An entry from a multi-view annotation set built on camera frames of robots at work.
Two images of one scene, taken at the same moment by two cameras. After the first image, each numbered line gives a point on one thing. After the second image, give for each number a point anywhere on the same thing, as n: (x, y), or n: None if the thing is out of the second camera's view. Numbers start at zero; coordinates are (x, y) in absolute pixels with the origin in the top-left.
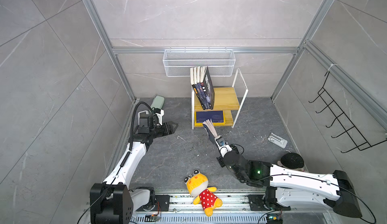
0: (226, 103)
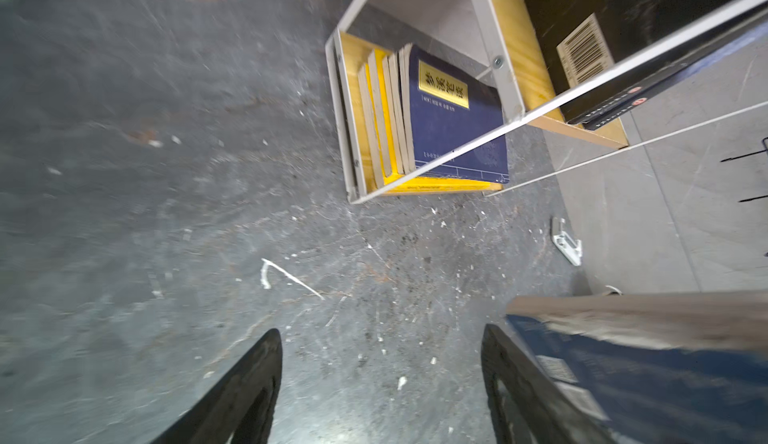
0: (518, 64)
